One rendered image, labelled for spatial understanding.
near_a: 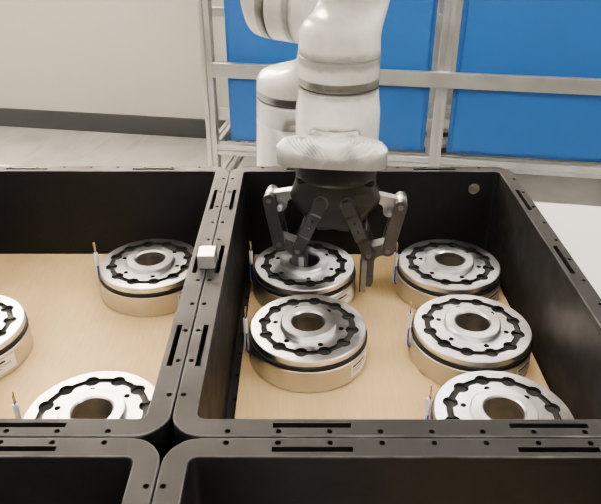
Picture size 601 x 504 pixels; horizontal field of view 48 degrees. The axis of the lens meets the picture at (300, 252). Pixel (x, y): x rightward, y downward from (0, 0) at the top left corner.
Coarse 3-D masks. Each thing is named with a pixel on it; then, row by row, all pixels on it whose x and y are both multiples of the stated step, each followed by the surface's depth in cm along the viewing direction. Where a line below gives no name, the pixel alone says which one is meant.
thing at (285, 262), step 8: (288, 256) 68; (312, 256) 69; (320, 256) 68; (280, 264) 68; (288, 264) 67; (320, 264) 67; (328, 264) 68; (288, 272) 66; (296, 272) 66; (304, 272) 66; (312, 272) 66; (320, 272) 66
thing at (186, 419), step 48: (240, 192) 67; (576, 288) 51; (192, 336) 46; (192, 384) 42; (192, 432) 38; (240, 432) 38; (288, 432) 38; (336, 432) 38; (384, 432) 38; (432, 432) 39; (480, 432) 39; (528, 432) 38; (576, 432) 38
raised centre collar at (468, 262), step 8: (440, 248) 70; (448, 248) 70; (456, 248) 70; (432, 256) 68; (440, 256) 69; (448, 256) 70; (456, 256) 69; (464, 256) 68; (432, 264) 67; (440, 264) 67; (464, 264) 67; (472, 264) 67; (440, 272) 66; (448, 272) 66; (456, 272) 66; (464, 272) 66
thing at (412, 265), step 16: (432, 240) 72; (448, 240) 72; (400, 256) 69; (416, 256) 69; (480, 256) 70; (416, 272) 67; (432, 272) 67; (480, 272) 67; (496, 272) 67; (432, 288) 65; (448, 288) 64; (464, 288) 64; (480, 288) 64
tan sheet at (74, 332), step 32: (0, 256) 76; (32, 256) 76; (64, 256) 76; (0, 288) 70; (32, 288) 70; (64, 288) 70; (96, 288) 70; (32, 320) 65; (64, 320) 65; (96, 320) 65; (128, 320) 65; (160, 320) 65; (32, 352) 61; (64, 352) 61; (96, 352) 61; (128, 352) 61; (160, 352) 61; (0, 384) 57; (32, 384) 57; (0, 416) 54
